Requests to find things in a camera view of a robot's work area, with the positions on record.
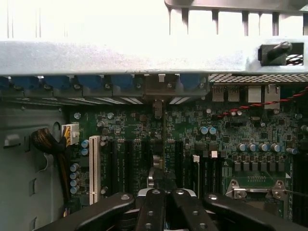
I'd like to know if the green Dell motherboard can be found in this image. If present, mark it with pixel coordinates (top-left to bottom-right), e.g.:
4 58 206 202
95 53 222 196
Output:
68 96 308 223

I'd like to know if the open black silver PC case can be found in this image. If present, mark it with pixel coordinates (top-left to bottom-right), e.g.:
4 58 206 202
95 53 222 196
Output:
0 0 308 231

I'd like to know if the black sleeved power wire bundle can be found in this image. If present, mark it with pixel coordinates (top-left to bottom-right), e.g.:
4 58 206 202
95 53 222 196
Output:
32 128 72 202

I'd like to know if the white power connector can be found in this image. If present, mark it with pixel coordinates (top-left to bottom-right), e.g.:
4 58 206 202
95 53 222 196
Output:
61 122 80 146

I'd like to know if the long black expansion slot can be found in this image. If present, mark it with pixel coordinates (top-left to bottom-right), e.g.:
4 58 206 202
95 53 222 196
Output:
109 141 119 194
175 141 184 191

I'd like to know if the metal socket locking lever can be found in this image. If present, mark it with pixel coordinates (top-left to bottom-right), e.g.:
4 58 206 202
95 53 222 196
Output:
282 189 308 197

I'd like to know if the white expansion slot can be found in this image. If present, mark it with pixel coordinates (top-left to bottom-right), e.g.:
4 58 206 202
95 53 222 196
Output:
89 135 101 206

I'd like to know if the CPU socket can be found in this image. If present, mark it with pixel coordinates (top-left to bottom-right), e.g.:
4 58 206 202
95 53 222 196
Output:
226 179 291 218

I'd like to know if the red black twisted wire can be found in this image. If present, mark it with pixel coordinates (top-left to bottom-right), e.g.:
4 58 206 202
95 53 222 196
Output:
211 86 308 120

